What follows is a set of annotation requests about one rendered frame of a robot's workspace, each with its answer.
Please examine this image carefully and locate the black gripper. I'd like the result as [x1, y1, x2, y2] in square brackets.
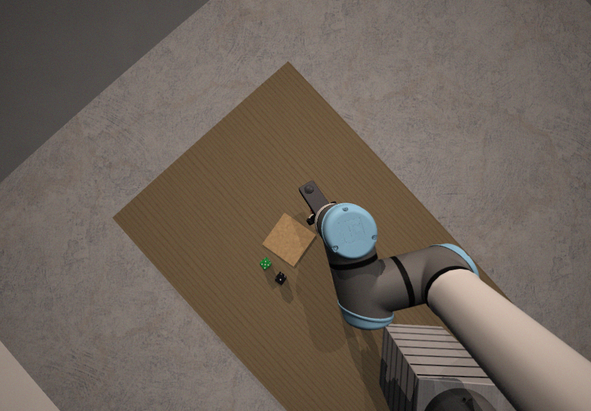
[306, 201, 336, 225]

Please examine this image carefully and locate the black die with white pips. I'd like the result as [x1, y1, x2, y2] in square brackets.
[275, 272, 286, 285]

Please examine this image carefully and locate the green die with white pips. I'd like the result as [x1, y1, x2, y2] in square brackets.
[260, 257, 271, 270]

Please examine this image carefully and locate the tan cork mat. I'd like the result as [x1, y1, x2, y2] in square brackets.
[263, 213, 316, 266]

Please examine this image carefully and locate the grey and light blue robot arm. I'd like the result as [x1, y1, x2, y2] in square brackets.
[299, 181, 591, 411]

